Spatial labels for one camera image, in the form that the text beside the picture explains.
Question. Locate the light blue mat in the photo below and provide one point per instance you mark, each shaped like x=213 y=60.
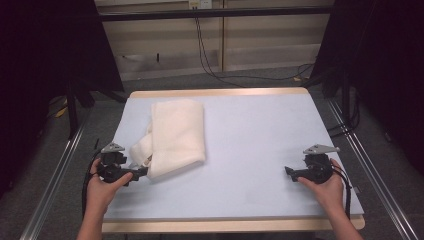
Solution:
x=253 y=143

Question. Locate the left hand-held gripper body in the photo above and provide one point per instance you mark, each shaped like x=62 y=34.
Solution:
x=111 y=171

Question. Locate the metal floor rail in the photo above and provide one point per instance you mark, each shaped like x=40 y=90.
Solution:
x=50 y=193
x=376 y=173

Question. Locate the small grey clip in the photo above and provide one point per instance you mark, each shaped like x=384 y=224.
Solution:
x=357 y=190

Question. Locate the person's left hand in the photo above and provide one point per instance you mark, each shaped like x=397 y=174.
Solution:
x=100 y=193

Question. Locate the small dark stick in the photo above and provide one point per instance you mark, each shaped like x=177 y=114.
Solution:
x=96 y=143

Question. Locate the yellow tape strip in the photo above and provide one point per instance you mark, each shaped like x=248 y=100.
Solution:
x=61 y=112

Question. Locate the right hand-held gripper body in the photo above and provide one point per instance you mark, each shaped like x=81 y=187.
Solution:
x=316 y=170

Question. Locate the black horizontal bar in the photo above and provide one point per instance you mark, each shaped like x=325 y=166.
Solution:
x=216 y=13

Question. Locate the white mesh laundry bag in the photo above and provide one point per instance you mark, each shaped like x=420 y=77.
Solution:
x=176 y=133

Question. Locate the person's right hand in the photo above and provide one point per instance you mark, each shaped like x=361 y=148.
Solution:
x=326 y=195

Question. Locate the white power outlet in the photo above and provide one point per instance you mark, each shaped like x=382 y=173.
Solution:
x=200 y=3

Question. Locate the black curtain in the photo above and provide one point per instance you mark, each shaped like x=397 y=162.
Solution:
x=40 y=66
x=383 y=66

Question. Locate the light wooden table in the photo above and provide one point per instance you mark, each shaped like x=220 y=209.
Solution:
x=216 y=92

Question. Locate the black stand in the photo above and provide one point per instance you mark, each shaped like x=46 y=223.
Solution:
x=346 y=100
x=71 y=113

